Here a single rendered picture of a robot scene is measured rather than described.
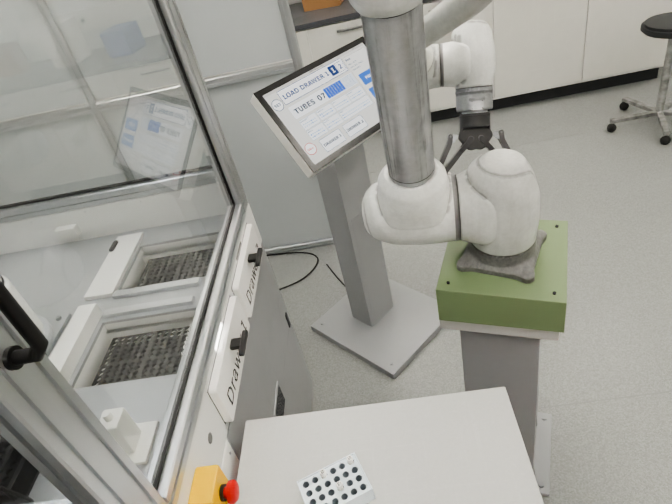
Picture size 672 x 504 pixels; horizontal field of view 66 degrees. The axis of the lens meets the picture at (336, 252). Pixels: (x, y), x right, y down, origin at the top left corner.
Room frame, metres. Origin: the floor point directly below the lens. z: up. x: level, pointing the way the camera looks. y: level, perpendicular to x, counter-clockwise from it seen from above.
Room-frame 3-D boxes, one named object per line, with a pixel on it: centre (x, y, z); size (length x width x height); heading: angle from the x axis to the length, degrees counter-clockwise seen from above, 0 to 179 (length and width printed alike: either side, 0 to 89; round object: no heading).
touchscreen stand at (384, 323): (1.69, -0.13, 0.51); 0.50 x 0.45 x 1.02; 37
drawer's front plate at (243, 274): (1.16, 0.25, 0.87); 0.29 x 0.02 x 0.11; 172
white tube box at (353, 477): (0.52, 0.11, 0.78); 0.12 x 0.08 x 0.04; 104
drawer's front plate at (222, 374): (0.85, 0.29, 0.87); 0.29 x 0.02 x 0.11; 172
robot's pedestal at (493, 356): (0.96, -0.40, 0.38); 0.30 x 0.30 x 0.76; 62
